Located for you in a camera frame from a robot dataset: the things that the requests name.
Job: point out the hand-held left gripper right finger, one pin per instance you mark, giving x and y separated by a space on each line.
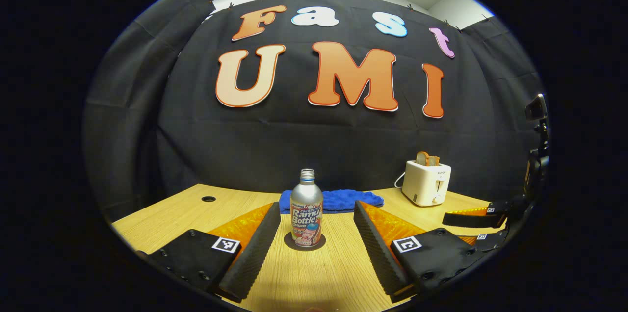
378 253

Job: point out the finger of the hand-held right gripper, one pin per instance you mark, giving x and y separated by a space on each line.
495 241
476 219

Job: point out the black backdrop cloth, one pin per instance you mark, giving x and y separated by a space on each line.
304 150

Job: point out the silver water bottle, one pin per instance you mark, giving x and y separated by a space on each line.
306 209

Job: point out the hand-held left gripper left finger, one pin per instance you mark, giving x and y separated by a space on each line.
252 253

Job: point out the toast slice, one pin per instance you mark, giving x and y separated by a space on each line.
424 159

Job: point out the dark round coaster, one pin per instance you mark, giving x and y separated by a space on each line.
288 243

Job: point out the blue towel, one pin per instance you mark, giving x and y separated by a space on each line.
348 200

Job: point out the white toaster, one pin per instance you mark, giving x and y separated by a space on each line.
424 184

